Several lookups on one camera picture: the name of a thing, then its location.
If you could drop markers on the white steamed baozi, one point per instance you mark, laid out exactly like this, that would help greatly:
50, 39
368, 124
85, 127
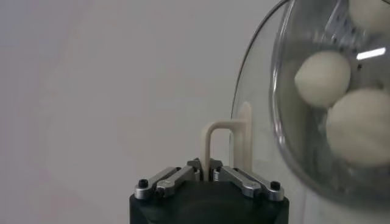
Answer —
323, 77
359, 128
370, 12

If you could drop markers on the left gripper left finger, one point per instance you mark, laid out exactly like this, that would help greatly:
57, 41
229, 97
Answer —
170, 182

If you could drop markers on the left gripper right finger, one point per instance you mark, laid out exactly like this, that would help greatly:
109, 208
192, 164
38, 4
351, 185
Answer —
243, 182

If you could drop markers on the stainless steel steamer basket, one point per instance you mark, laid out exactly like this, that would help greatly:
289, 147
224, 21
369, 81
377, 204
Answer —
283, 91

